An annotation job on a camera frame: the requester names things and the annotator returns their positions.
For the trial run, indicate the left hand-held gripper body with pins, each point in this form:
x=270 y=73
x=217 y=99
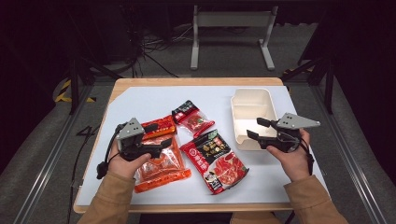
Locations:
x=130 y=129

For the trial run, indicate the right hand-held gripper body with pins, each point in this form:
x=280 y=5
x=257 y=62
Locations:
x=292 y=122

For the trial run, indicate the opaque orange seasoning packet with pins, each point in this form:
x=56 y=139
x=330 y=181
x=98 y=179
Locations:
x=163 y=124

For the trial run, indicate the cream plastic container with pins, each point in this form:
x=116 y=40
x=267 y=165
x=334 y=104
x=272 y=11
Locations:
x=252 y=105

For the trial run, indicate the clear orange seasoning packet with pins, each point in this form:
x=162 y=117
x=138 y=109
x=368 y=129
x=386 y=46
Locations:
x=165 y=168

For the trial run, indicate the large red black packet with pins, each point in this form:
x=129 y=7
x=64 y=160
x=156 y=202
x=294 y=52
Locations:
x=218 y=165

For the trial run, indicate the person's left hand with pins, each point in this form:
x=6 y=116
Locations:
x=124 y=168

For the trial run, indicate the person's right hand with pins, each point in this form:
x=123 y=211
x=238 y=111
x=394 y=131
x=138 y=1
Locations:
x=295 y=165

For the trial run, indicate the white table mat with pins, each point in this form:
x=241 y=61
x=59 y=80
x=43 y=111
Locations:
x=149 y=99

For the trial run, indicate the small red black packet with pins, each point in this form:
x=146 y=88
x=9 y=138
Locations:
x=194 y=119

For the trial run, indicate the black metal stand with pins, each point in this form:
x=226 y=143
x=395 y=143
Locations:
x=328 y=84
x=74 y=84

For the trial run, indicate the yellow black hazard tape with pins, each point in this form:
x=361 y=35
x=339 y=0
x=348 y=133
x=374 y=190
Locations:
x=62 y=93

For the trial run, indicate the white metal stand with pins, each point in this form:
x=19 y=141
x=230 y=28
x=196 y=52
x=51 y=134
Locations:
x=233 y=18

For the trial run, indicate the aluminium floor rail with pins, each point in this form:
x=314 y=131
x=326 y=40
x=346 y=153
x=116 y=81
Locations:
x=348 y=161
x=46 y=168

